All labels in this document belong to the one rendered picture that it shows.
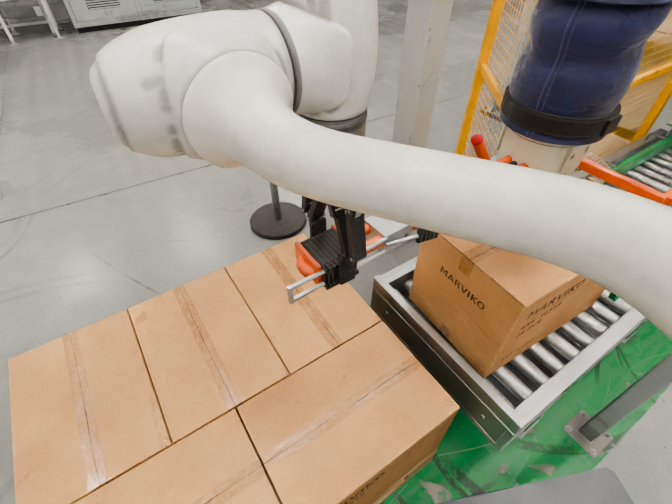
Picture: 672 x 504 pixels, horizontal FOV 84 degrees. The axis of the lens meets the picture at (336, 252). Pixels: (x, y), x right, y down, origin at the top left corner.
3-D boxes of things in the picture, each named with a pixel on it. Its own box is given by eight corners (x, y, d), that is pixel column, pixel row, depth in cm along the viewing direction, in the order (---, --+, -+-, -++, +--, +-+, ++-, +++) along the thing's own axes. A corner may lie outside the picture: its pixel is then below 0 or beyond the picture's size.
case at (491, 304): (511, 244, 172) (546, 169, 143) (592, 305, 147) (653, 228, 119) (408, 297, 150) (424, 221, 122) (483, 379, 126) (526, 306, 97)
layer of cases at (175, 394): (308, 286, 206) (303, 232, 178) (436, 449, 148) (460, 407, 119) (65, 407, 160) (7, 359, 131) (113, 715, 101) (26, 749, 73)
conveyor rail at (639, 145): (643, 153, 256) (660, 127, 243) (650, 157, 253) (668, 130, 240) (375, 304, 165) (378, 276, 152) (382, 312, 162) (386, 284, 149)
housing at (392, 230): (389, 222, 76) (391, 204, 73) (412, 240, 72) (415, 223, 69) (361, 235, 73) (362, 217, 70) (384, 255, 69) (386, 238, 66)
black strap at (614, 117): (539, 85, 94) (545, 69, 91) (635, 120, 80) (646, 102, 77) (478, 108, 85) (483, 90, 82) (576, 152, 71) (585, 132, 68)
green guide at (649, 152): (661, 135, 244) (670, 122, 237) (679, 141, 237) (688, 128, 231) (498, 224, 181) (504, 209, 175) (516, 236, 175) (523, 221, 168)
